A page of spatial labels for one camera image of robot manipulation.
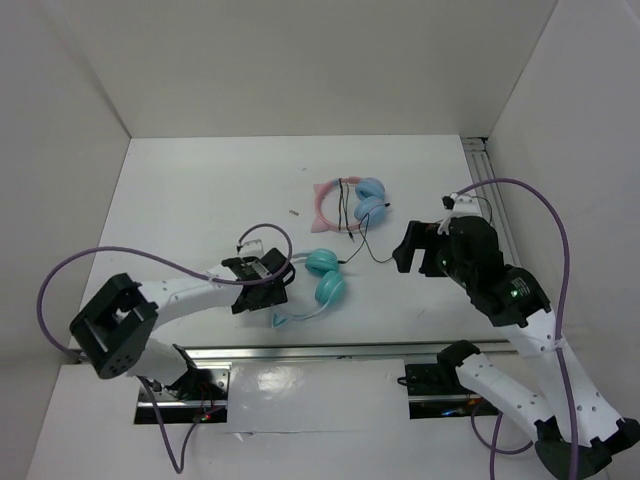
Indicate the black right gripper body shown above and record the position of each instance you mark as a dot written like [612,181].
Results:
[438,258]

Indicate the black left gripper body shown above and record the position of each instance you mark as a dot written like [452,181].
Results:
[274,293]

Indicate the teal cat-ear headphones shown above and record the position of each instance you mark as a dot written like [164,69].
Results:
[330,289]

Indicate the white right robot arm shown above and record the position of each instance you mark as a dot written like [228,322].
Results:
[574,430]

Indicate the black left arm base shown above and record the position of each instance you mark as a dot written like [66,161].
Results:
[202,395]

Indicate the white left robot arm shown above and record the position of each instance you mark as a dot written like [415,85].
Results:
[114,329]

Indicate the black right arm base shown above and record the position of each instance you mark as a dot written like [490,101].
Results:
[432,396]

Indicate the pink blue cat-ear headphones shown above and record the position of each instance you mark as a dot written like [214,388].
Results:
[362,203]

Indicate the white front cover plate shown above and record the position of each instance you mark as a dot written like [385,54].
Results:
[319,396]

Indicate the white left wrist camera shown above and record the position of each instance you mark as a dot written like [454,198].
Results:
[251,248]

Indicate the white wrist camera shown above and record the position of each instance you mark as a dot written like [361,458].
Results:
[460,205]
[251,248]

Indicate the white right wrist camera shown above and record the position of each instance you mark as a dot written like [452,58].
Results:
[460,205]

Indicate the aluminium side rail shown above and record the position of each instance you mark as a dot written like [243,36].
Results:
[490,199]

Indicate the aluminium front rail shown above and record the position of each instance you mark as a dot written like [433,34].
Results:
[301,353]

